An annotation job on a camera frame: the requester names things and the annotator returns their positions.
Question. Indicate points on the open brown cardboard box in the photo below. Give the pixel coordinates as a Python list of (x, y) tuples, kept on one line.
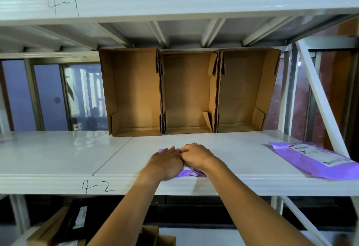
[(131, 91), (188, 91), (244, 88)]

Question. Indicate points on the metal window frame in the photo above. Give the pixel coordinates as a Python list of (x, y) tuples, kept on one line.
[(33, 94)]

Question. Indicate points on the white metal shelf rack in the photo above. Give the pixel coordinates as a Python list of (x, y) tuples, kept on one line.
[(56, 156)]

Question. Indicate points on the person's left hand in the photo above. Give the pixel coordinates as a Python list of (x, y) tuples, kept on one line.
[(165, 165)]

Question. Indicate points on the cardboard carton with white label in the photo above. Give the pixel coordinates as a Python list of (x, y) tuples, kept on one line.
[(70, 243)]

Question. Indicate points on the purple mailer bag front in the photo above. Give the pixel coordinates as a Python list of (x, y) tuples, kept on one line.
[(186, 173)]

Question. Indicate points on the purple mailer bag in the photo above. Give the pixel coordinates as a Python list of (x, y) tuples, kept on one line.
[(186, 173), (294, 158)]

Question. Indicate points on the black package with white label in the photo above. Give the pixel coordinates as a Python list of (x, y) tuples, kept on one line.
[(80, 217)]

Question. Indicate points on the brown cardboard carton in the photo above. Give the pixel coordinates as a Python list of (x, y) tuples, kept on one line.
[(157, 238), (42, 231)]

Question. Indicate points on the person's right forearm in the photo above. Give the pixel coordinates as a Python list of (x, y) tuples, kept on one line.
[(258, 212)]

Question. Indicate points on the person's left forearm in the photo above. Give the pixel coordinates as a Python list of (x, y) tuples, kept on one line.
[(123, 215)]

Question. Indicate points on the person's right hand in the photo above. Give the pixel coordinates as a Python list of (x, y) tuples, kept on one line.
[(200, 157)]

